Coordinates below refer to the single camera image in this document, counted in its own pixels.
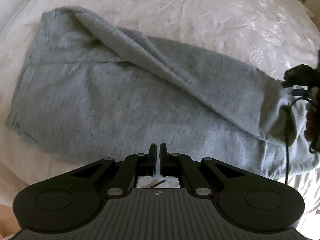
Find grey-blue knit pants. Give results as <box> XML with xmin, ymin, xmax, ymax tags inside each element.
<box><xmin>6</xmin><ymin>7</ymin><xmax>319</xmax><ymax>178</ymax></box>

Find white floral bedspread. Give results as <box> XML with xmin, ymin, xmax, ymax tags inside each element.
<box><xmin>0</xmin><ymin>0</ymin><xmax>320</xmax><ymax>221</ymax></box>

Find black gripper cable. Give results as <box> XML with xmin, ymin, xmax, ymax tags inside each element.
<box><xmin>284</xmin><ymin>96</ymin><xmax>320</xmax><ymax>185</ymax></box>

